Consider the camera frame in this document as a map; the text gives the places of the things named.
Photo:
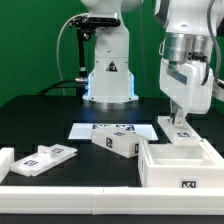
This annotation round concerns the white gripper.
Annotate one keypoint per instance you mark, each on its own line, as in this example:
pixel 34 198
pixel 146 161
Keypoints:
pixel 184 85

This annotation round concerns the white cabinet door with knob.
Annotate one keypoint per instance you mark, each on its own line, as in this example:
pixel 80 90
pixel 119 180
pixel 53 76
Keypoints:
pixel 179 136

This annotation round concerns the white cabinet body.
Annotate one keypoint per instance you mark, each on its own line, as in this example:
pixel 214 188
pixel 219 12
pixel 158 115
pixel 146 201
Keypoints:
pixel 169 166

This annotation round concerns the white cabinet box with tags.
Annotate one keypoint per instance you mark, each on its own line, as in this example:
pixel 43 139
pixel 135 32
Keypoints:
pixel 117 140

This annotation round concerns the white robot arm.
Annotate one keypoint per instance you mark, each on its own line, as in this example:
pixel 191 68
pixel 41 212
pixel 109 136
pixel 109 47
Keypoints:
pixel 191 28

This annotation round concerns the white cabinet door left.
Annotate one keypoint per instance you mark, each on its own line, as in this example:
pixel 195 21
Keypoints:
pixel 44 159

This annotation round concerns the white tag sheet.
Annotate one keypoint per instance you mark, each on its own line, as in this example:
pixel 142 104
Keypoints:
pixel 83 131

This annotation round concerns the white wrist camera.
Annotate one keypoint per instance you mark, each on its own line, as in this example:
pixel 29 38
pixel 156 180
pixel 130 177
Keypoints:
pixel 218 84

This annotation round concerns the white front wall rail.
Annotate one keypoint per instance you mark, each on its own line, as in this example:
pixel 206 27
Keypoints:
pixel 111 200

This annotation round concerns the white left wall block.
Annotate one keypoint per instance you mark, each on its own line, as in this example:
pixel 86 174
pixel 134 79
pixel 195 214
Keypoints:
pixel 6 158

